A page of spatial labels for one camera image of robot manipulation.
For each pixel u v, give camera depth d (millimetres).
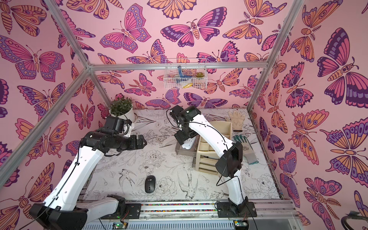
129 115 1025
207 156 785
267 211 745
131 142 643
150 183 813
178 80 925
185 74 947
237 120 1130
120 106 975
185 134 695
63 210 373
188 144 789
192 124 549
